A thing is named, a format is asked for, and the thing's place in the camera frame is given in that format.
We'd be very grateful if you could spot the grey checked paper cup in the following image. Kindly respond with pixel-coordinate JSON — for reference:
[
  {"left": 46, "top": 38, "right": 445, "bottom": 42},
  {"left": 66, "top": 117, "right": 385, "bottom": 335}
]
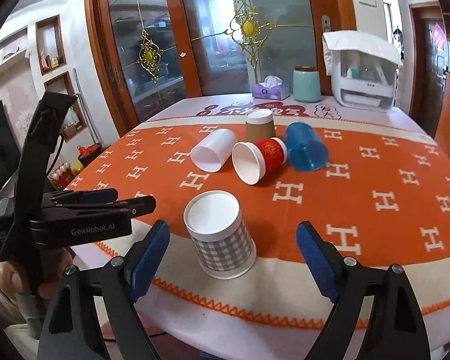
[{"left": 184, "top": 190, "right": 257, "bottom": 281}]

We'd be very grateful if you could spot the white plastic cup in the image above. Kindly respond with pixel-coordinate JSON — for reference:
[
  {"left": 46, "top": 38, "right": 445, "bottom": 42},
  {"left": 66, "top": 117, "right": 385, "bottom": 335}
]
[{"left": 190, "top": 128, "right": 238, "bottom": 172}]

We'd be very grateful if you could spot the red paper cup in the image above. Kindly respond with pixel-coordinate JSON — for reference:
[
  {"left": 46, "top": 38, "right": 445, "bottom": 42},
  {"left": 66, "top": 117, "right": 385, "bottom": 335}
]
[{"left": 232, "top": 137, "right": 288, "bottom": 185}]

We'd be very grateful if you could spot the brown sleeve paper cup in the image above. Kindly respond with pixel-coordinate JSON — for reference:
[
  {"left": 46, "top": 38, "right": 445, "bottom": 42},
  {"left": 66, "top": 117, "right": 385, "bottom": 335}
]
[{"left": 245, "top": 109, "right": 275, "bottom": 141}]

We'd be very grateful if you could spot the blue plastic cup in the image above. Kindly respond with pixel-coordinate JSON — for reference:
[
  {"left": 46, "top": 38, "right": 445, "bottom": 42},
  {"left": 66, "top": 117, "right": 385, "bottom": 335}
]
[{"left": 284, "top": 122, "right": 329, "bottom": 172}]

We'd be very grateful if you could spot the person's left hand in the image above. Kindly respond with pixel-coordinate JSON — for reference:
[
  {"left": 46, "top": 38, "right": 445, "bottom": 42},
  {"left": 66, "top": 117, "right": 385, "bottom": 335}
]
[{"left": 0, "top": 249, "right": 73, "bottom": 306}]

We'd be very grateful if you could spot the orange H-pattern table cloth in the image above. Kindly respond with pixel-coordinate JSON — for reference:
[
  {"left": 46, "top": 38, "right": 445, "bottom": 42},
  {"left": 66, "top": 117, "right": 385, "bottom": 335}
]
[{"left": 70, "top": 116, "right": 450, "bottom": 329}]

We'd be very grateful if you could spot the glass sliding door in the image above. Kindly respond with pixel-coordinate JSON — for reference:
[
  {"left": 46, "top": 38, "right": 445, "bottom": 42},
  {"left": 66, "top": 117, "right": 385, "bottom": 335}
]
[{"left": 85, "top": 0, "right": 356, "bottom": 134}]

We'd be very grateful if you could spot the purple tissue box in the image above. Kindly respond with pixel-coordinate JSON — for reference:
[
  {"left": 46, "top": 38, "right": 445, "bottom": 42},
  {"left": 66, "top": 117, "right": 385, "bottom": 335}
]
[{"left": 252, "top": 76, "right": 290, "bottom": 101}]

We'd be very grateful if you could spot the mint green canister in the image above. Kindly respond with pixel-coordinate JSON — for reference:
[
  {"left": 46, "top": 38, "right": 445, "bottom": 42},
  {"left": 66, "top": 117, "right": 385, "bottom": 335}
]
[{"left": 292, "top": 66, "right": 321, "bottom": 103}]

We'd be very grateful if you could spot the white countertop appliance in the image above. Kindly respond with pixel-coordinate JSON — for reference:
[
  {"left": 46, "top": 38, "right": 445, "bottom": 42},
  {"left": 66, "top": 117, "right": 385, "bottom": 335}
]
[{"left": 330, "top": 50, "right": 398, "bottom": 112}]

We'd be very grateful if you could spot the white cloth cover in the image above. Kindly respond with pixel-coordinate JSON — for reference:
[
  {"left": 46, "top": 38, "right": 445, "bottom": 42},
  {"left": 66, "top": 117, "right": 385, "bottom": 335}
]
[{"left": 322, "top": 30, "right": 402, "bottom": 77}]

